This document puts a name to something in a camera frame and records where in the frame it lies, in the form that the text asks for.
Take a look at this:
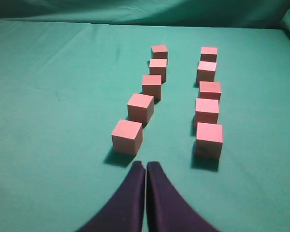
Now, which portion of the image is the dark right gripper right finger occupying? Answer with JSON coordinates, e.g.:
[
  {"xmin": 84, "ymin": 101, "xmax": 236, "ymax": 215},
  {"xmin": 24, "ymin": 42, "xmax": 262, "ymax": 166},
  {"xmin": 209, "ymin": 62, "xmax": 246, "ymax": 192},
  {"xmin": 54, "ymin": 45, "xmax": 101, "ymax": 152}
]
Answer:
[{"xmin": 146, "ymin": 161, "xmax": 218, "ymax": 232}]

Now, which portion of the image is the pink cube column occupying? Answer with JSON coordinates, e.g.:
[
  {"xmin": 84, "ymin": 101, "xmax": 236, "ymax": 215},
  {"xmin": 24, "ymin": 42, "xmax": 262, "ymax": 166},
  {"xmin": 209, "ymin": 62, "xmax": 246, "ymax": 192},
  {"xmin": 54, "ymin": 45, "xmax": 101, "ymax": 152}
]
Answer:
[
  {"xmin": 195, "ymin": 122, "xmax": 223, "ymax": 160},
  {"xmin": 142, "ymin": 74, "xmax": 162, "ymax": 101},
  {"xmin": 198, "ymin": 81, "xmax": 222, "ymax": 101},
  {"xmin": 196, "ymin": 61, "xmax": 217, "ymax": 84},
  {"xmin": 111, "ymin": 119, "xmax": 143, "ymax": 156},
  {"xmin": 200, "ymin": 47, "xmax": 218, "ymax": 62},
  {"xmin": 194, "ymin": 98, "xmax": 219, "ymax": 127},
  {"xmin": 127, "ymin": 93, "xmax": 154, "ymax": 124},
  {"xmin": 151, "ymin": 44, "xmax": 168, "ymax": 62},
  {"xmin": 149, "ymin": 58, "xmax": 167, "ymax": 83}
]

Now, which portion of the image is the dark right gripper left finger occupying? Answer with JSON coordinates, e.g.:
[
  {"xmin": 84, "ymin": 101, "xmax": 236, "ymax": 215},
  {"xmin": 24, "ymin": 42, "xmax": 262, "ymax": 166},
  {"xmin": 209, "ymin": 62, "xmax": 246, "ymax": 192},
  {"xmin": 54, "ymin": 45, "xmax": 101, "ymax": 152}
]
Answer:
[{"xmin": 78, "ymin": 161, "xmax": 145, "ymax": 232}]

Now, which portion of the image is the green cloth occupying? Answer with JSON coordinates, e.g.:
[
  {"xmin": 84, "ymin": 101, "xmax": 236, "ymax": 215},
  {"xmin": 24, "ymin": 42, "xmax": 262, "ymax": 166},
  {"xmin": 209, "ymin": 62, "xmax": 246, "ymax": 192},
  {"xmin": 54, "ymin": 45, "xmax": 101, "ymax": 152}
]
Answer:
[{"xmin": 0, "ymin": 0, "xmax": 290, "ymax": 232}]

